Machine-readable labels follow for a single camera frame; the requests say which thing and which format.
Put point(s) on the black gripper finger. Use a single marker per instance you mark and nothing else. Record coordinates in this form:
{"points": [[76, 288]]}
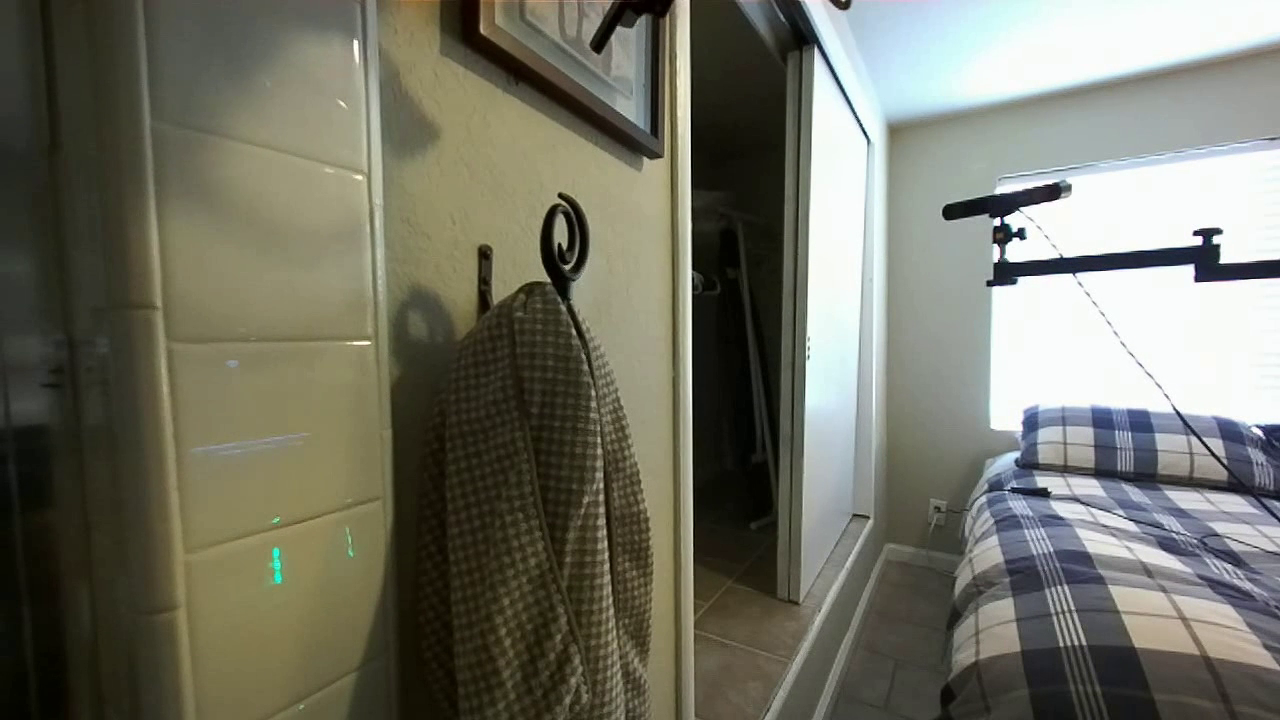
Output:
{"points": [[625, 18]]}

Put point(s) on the dark framed wall picture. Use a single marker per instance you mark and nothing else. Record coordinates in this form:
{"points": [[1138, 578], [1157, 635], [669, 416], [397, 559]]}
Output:
{"points": [[575, 60]]}

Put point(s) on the white sliding closet door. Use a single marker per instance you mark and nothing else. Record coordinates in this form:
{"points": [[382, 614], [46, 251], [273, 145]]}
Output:
{"points": [[833, 333]]}

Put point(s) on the checked hanging cloth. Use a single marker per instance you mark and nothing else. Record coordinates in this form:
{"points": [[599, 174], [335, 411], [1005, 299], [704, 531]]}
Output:
{"points": [[533, 535]]}

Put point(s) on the bright window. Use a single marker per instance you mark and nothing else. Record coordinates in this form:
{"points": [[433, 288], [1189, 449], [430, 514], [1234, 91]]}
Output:
{"points": [[1146, 346]]}

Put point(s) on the blue white plaid pillow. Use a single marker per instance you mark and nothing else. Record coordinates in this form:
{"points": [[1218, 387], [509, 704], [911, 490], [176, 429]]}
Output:
{"points": [[1133, 446]]}

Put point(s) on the blue white plaid bed blanket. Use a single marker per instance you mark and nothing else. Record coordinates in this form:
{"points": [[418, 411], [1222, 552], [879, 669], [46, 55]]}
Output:
{"points": [[1106, 601]]}

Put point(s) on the black spiral wall hook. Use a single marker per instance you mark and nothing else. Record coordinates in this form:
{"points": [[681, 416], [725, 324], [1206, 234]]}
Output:
{"points": [[567, 244]]}

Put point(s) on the black plain wall hook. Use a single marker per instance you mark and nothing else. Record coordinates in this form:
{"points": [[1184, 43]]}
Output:
{"points": [[484, 279]]}

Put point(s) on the black stereo camera bar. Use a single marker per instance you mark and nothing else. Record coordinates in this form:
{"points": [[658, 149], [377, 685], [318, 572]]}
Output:
{"points": [[1005, 201]]}

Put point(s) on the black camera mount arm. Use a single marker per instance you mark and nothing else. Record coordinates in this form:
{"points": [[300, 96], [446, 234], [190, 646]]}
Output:
{"points": [[1133, 260]]}

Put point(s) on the white wall outlet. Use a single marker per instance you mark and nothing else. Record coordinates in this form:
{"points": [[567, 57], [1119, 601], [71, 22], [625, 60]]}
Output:
{"points": [[937, 510]]}

